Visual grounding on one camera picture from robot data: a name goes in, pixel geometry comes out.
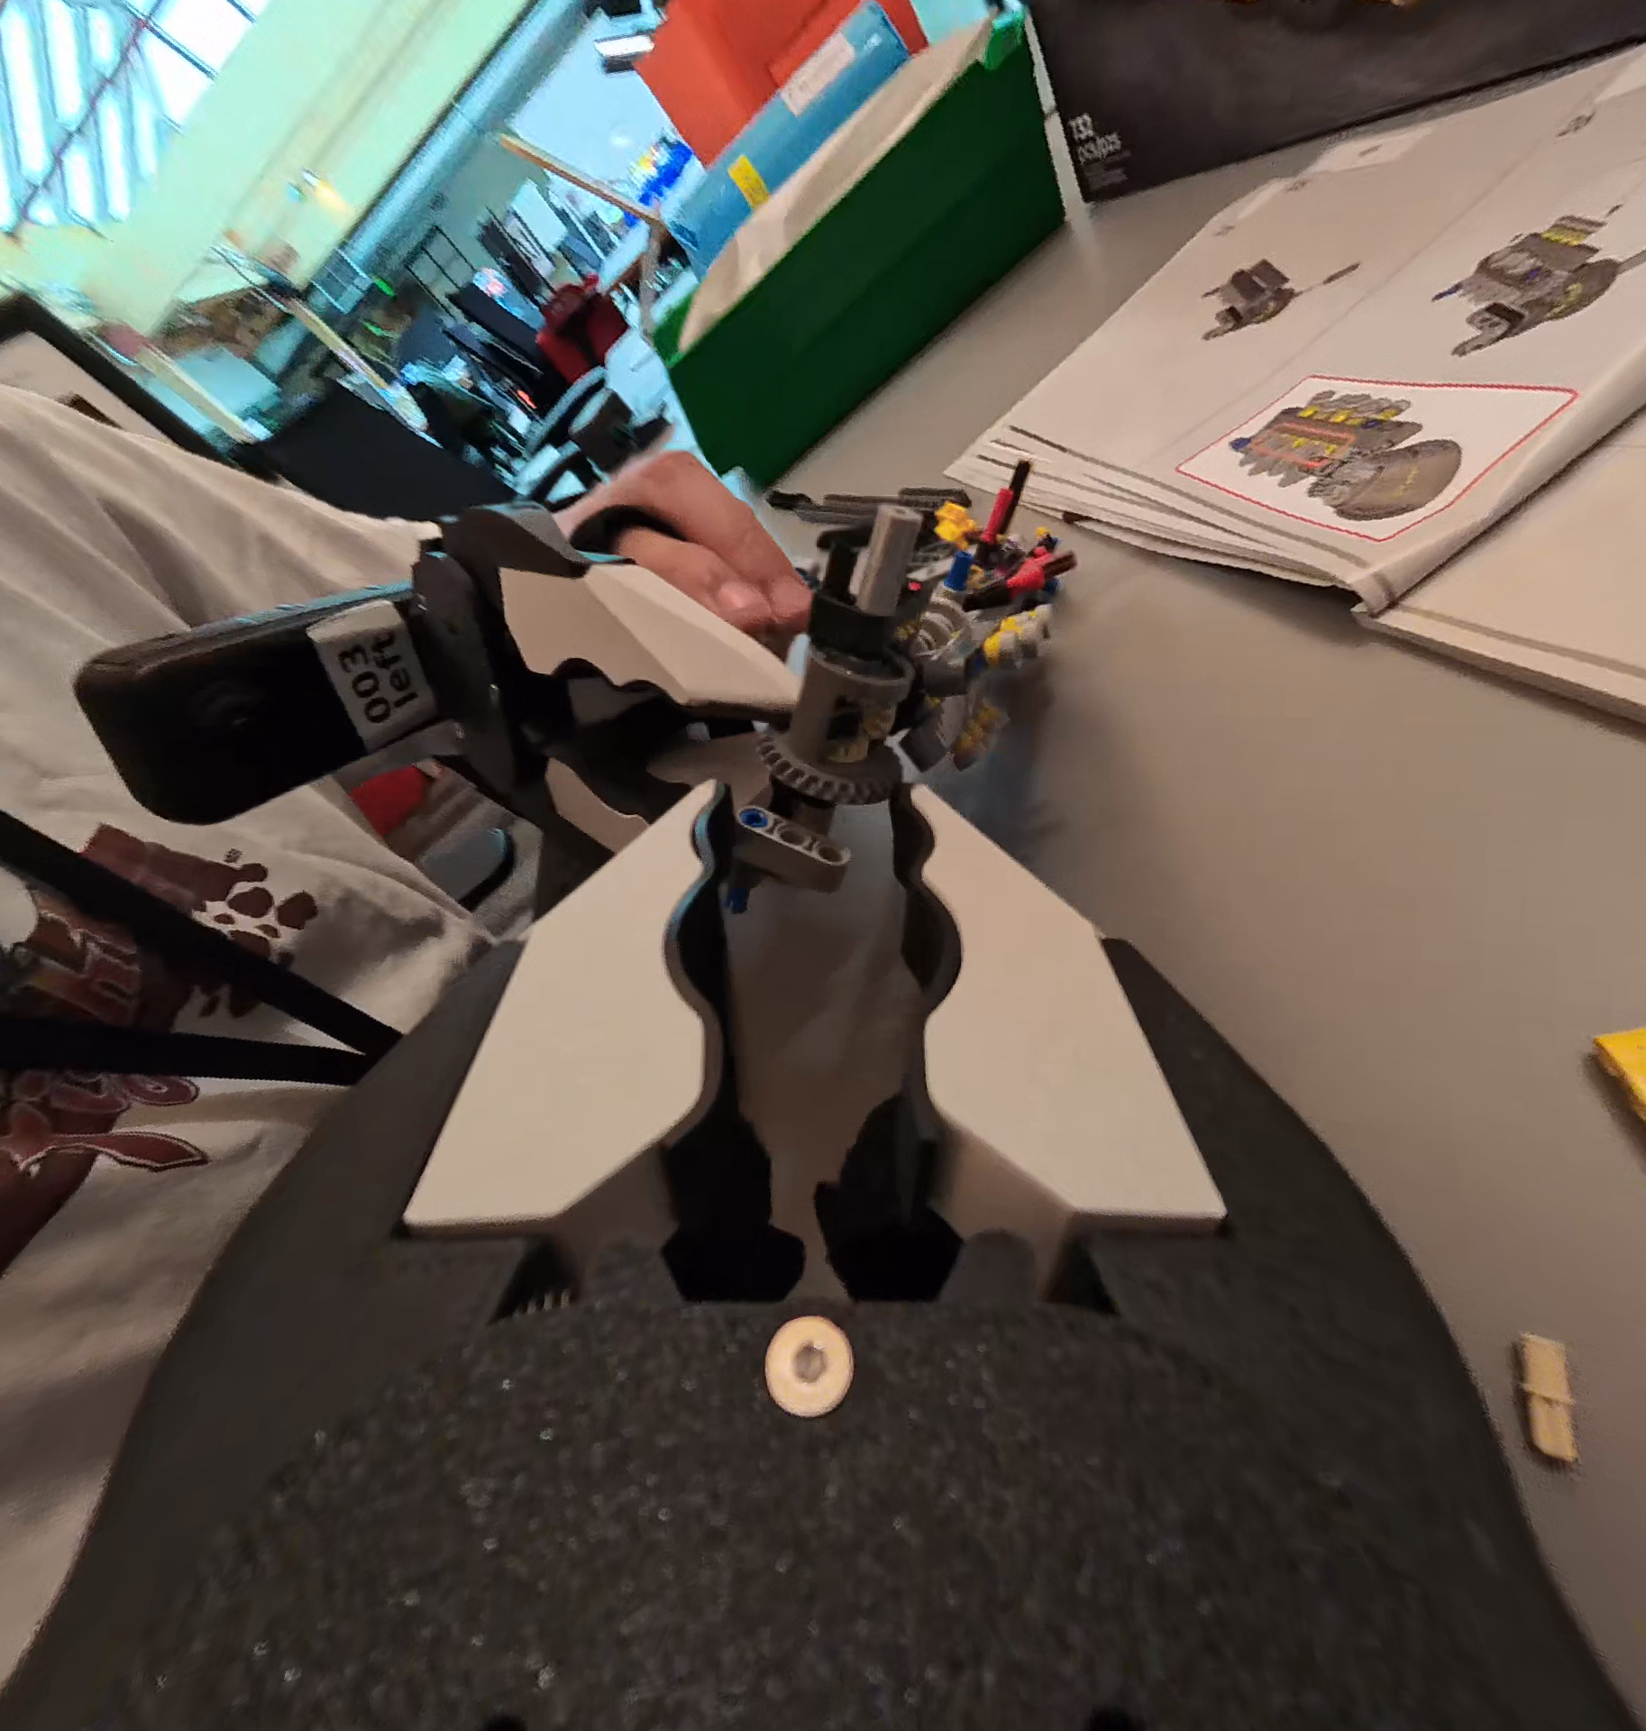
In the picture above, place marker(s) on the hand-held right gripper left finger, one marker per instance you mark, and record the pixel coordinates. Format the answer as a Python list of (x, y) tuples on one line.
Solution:
[(566, 1083)]

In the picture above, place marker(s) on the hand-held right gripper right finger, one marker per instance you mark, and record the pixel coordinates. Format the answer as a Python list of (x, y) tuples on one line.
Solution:
[(1067, 1083)]

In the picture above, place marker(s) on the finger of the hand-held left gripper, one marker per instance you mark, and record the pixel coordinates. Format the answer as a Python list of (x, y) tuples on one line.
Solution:
[(661, 637), (634, 791)]

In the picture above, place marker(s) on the brick-built car chassis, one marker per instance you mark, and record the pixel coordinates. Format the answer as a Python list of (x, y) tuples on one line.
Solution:
[(837, 664)]

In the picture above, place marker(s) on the toy car set box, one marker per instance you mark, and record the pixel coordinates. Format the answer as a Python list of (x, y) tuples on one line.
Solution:
[(1242, 82)]

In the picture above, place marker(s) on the person's left hand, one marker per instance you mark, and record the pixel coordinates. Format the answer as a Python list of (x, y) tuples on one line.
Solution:
[(715, 534)]

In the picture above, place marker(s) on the green plastic bin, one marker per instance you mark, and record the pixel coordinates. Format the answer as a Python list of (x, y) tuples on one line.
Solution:
[(877, 299)]

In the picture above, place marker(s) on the blue rolled bundle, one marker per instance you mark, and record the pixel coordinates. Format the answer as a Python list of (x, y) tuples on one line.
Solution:
[(715, 218)]

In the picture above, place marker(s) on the white paper sheet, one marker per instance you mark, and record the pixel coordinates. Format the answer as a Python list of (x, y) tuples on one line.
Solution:
[(837, 177)]

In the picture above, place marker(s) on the tan connector pin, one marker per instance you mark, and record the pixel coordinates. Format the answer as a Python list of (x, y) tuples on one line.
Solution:
[(1546, 1400)]

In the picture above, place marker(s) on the orange tote bag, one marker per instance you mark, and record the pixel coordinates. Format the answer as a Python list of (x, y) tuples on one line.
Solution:
[(729, 55)]

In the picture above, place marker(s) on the building instruction booklet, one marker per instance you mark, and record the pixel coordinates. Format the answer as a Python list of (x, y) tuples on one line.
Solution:
[(1513, 596)]

